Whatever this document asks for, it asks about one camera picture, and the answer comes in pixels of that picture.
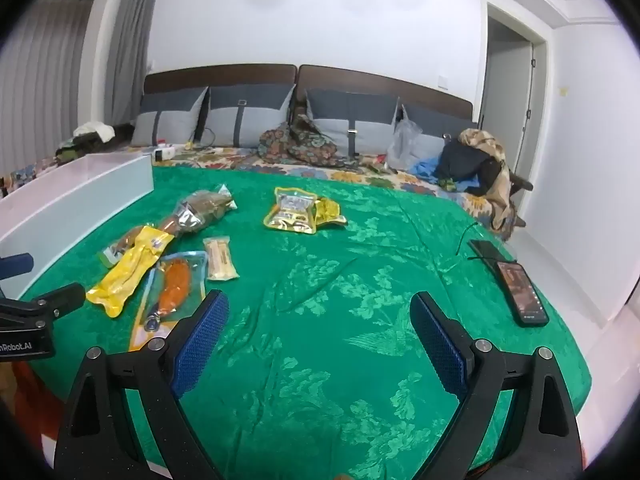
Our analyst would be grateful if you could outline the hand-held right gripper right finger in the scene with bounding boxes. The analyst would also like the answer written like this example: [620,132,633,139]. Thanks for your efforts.
[410,290,587,480]

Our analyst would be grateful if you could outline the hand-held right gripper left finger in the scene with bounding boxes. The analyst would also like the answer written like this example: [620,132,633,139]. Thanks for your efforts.
[52,289,231,480]

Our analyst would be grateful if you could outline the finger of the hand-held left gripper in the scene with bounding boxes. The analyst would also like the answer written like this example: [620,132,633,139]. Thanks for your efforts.
[0,254,35,279]
[0,282,87,318]

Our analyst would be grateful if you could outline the clear packet with sausage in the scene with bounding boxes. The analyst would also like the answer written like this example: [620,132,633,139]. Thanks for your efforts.
[129,251,210,352]

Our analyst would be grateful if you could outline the yellow snack packet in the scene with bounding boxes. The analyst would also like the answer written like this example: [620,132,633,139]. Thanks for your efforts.
[312,197,348,229]
[86,226,175,319]

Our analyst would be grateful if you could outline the braised meat packet green label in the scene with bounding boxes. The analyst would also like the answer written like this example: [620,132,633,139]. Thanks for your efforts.
[99,226,146,268]

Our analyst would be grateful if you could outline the cream wafer bar packet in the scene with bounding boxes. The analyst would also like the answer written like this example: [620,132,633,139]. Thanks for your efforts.
[203,236,240,282]

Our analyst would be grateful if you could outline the clear packet with brown snack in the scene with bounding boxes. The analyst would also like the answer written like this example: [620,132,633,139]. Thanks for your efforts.
[160,183,239,237]

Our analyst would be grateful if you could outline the gold foil snack packet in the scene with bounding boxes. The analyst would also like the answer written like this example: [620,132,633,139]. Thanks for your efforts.
[263,187,321,235]

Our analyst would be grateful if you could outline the black smartphone with lit screen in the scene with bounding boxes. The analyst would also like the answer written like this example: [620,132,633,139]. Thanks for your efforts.
[496,260,550,328]

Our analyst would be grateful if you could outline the dark smartphone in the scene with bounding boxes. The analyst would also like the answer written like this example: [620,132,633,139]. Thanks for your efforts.
[469,239,507,262]

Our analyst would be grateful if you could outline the green patterned blanket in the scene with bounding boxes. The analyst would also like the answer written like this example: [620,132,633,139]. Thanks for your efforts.
[20,165,593,480]

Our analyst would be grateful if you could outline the dark camouflage clothing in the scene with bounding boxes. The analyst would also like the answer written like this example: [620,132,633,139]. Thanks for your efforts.
[54,124,135,167]

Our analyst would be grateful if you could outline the white cloth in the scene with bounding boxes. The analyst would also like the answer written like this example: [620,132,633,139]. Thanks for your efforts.
[73,121,117,144]

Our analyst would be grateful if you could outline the blue cloth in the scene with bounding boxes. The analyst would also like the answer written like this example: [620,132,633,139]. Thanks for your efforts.
[410,157,473,192]

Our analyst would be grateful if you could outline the black bag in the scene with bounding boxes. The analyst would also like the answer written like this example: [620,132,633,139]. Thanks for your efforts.
[434,137,503,197]

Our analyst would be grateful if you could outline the floral bed sheet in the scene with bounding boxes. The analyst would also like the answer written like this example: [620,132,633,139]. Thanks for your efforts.
[0,142,516,241]

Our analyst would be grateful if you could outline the grey two-tone pillow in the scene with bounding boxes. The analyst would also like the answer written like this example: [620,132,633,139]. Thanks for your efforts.
[397,101,478,171]
[305,88,401,157]
[131,86,210,148]
[202,84,297,149]

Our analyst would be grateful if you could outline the clear plastic bag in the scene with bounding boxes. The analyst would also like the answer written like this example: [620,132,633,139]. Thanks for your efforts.
[386,105,425,173]

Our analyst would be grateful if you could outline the dark floral garment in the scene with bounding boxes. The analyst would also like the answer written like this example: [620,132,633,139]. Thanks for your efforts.
[257,112,361,170]

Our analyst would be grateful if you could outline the grey curtain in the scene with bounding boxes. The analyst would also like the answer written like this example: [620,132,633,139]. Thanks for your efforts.
[0,0,165,161]

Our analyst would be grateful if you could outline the white door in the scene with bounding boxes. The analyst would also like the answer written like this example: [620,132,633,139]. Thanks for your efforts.
[479,1,552,211]

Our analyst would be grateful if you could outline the brown headboard panel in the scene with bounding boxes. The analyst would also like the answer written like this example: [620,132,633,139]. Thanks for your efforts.
[144,63,298,95]

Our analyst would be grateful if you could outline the grey sofa cushions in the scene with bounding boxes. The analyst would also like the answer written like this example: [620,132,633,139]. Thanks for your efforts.
[297,64,474,121]

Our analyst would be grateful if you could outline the black cable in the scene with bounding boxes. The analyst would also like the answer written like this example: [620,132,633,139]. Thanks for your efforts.
[454,221,518,263]

